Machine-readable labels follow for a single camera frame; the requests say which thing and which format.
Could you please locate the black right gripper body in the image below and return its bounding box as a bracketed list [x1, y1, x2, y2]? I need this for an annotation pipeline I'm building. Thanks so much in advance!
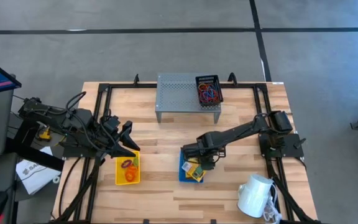
[181, 131, 226, 160]

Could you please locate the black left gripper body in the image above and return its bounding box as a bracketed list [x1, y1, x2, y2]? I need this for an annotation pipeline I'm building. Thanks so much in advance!
[99, 123, 126, 154]

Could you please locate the small yellow crayon box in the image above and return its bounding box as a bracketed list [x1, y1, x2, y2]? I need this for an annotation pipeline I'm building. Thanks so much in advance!
[181, 161, 207, 183]

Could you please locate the green yellow Crayola crayon box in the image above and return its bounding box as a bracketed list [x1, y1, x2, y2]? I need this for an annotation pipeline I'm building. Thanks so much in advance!
[185, 157, 203, 170]

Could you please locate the yellow plastic basket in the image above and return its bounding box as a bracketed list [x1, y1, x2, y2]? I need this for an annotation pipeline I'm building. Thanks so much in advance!
[115, 150, 141, 186]

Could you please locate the blue plastic basket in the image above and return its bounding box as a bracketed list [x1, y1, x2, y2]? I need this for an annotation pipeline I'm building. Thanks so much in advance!
[178, 149, 206, 184]

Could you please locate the red rubber band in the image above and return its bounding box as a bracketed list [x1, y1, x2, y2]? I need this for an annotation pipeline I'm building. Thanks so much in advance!
[198, 84, 214, 104]

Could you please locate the blue rubber band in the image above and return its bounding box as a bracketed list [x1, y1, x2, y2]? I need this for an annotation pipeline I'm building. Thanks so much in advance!
[202, 86, 221, 104]

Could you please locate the black plastic basket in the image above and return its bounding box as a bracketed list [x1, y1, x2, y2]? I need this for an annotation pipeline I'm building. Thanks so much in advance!
[195, 74, 224, 108]

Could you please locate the white cylindrical lamp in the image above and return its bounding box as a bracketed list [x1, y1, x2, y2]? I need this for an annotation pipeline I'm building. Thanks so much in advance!
[237, 173, 275, 219]

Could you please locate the grey perforated metal riser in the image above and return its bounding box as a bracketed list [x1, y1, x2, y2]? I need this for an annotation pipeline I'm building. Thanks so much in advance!
[155, 73, 223, 125]

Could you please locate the white paper bag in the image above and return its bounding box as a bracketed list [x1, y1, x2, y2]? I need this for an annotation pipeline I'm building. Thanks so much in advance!
[15, 146, 63, 196]

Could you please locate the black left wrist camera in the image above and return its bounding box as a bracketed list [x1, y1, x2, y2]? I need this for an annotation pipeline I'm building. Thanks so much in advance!
[105, 115, 120, 129]

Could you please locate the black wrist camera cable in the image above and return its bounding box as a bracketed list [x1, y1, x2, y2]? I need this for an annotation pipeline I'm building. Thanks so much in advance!
[65, 91, 87, 114]

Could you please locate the black aluminium table frame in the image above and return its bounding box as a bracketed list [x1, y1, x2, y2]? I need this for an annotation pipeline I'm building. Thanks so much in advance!
[52, 73, 321, 224]

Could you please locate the yellow tool with cable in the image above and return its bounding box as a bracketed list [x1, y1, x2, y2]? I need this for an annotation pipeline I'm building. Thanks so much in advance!
[37, 126, 53, 142]

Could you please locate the white cable bundle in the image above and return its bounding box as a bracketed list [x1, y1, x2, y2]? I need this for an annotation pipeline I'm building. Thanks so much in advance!
[262, 183, 283, 224]

